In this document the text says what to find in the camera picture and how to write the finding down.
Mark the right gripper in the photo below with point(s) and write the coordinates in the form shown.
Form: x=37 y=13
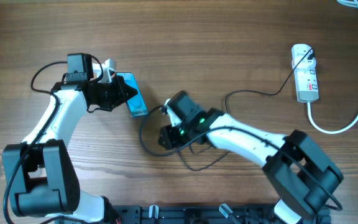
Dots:
x=171 y=137

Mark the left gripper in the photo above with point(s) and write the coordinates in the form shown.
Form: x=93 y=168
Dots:
x=121 y=96

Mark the teal screen Galaxy smartphone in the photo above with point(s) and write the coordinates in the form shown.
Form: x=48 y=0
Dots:
x=135 y=104

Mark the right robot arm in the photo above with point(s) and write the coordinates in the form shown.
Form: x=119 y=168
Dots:
x=302 y=174

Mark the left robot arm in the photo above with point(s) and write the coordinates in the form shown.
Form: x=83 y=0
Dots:
x=40 y=178

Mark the white power strip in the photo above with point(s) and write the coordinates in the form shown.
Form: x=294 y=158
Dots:
x=306 y=84

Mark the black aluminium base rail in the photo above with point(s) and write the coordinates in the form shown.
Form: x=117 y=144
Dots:
x=248 y=214

